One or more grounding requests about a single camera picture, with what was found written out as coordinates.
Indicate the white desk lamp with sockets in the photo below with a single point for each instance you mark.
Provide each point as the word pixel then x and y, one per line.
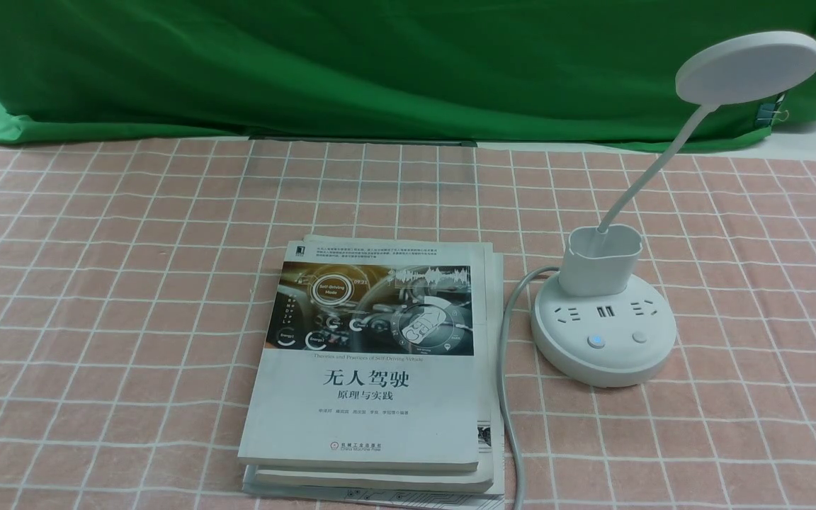
pixel 593 318

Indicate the blue binder clip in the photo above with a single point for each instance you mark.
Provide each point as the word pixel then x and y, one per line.
pixel 771 113

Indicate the middle white book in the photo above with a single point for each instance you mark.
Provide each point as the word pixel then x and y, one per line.
pixel 491 368

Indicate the bottom white book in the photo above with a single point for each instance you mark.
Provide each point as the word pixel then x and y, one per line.
pixel 493 498

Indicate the top self-driving textbook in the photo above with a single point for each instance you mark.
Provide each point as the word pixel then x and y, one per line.
pixel 372 397

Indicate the pink checkered tablecloth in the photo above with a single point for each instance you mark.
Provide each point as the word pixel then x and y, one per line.
pixel 136 279

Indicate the white book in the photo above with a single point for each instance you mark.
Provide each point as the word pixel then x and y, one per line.
pixel 493 498
pixel 491 368

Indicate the green backdrop cloth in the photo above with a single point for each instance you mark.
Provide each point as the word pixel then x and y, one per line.
pixel 518 71

